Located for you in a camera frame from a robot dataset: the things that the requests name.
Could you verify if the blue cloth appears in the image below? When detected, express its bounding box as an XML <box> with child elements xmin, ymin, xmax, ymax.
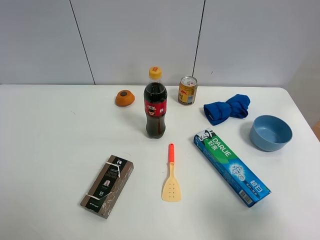
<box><xmin>203</xmin><ymin>94</ymin><xmax>251</xmax><ymax>126</ymax></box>

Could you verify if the orange round object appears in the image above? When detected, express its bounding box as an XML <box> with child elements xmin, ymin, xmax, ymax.
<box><xmin>115</xmin><ymin>90</ymin><xmax>135</xmax><ymax>107</ymax></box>

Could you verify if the cola bottle yellow cap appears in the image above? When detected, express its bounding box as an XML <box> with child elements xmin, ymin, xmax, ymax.
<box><xmin>143</xmin><ymin>66</ymin><xmax>168</xmax><ymax>139</ymax></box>

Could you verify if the gold drink can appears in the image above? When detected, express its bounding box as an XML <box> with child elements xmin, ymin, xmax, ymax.
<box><xmin>178</xmin><ymin>76</ymin><xmax>198</xmax><ymax>105</ymax></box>

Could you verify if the brown coffee capsule box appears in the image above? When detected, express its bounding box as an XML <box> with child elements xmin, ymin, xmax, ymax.
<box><xmin>80</xmin><ymin>155</ymin><xmax>134</xmax><ymax>219</ymax></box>

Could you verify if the green blue toothpaste box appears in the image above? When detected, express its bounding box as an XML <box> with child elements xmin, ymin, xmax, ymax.
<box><xmin>193</xmin><ymin>128</ymin><xmax>271</xmax><ymax>208</ymax></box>

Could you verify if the blue bowl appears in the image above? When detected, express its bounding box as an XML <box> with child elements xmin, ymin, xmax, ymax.
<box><xmin>249</xmin><ymin>115</ymin><xmax>293</xmax><ymax>152</ymax></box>

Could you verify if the yellow spatula orange handle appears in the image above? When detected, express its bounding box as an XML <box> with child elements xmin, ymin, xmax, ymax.
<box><xmin>162</xmin><ymin>143</ymin><xmax>182</xmax><ymax>202</ymax></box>

